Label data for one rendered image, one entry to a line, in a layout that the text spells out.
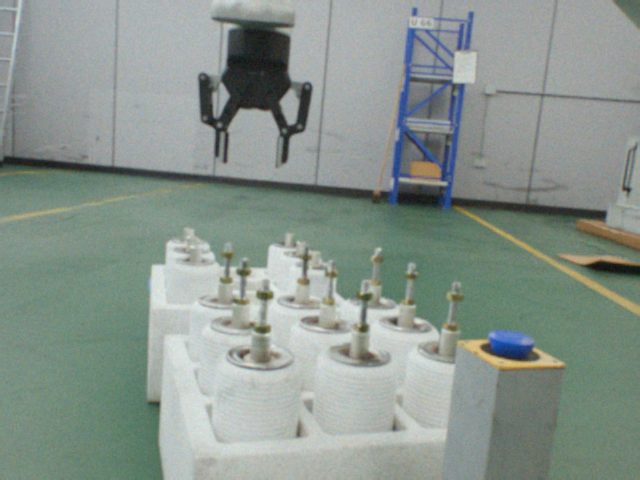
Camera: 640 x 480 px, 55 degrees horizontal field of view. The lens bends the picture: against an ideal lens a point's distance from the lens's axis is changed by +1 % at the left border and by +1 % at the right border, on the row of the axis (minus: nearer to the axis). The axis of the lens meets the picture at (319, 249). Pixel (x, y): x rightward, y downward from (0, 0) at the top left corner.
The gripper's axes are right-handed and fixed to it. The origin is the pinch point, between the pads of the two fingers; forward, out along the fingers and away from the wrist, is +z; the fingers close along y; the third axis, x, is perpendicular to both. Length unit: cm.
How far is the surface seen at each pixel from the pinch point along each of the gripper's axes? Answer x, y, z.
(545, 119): -625, -238, -56
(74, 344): -57, 45, 47
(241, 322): 1.1, -0.3, 21.0
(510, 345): 22.7, -27.3, 14.4
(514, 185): -626, -214, 19
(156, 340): -30.1, 18.9, 35.1
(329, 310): -2.9, -11.3, 19.5
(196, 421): 13.1, 2.3, 29.0
